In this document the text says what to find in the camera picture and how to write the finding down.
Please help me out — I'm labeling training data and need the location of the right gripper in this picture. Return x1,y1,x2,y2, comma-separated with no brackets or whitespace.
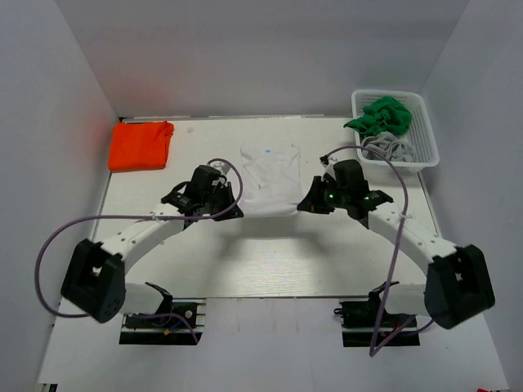
298,176,350,215

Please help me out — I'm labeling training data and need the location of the white t shirt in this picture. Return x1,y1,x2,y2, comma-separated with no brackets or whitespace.
239,145,303,218

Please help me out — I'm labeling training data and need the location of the grey t shirt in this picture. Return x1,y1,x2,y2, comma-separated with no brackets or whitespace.
361,131,417,163

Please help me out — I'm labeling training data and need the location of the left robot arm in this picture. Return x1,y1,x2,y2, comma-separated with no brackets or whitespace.
61,159,244,326

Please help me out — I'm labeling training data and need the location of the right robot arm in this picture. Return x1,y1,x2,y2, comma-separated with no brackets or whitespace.
297,157,495,329

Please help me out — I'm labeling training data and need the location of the green t shirt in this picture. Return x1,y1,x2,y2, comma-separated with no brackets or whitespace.
344,96,413,138

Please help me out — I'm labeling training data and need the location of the white plastic basket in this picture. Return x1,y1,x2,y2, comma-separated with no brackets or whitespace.
351,89,440,175

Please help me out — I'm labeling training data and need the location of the folded orange t shirt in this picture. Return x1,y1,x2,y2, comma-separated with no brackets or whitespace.
107,121,175,172

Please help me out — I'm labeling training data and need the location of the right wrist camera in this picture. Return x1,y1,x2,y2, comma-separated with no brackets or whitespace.
320,155,336,183

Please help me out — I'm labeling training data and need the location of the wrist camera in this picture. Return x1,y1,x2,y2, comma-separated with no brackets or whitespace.
320,155,336,183
209,161,230,184

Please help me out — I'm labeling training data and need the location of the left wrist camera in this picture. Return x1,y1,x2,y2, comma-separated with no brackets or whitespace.
209,161,230,184

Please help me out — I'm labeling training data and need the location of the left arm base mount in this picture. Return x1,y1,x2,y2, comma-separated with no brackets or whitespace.
119,283,206,346

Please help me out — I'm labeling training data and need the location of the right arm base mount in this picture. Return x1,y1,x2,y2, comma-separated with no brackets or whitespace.
333,283,420,348

